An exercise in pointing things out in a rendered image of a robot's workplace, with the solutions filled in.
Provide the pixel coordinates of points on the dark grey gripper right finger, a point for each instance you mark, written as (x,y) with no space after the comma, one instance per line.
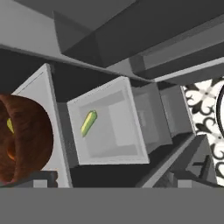
(185,183)

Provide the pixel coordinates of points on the grey cupboard door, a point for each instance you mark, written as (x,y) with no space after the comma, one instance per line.
(151,116)
(176,110)

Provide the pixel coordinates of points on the green cucumber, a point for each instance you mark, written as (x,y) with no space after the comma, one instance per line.
(89,123)

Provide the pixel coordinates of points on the white round thing black rim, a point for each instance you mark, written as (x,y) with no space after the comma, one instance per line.
(220,110)

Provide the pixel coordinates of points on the white square plate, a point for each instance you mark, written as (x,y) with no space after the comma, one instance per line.
(116,128)
(43,87)

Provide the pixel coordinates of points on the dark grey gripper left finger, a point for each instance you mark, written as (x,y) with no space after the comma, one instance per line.
(40,183)

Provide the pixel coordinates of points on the brown wooden bowl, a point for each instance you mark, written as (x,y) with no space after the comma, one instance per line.
(32,137)

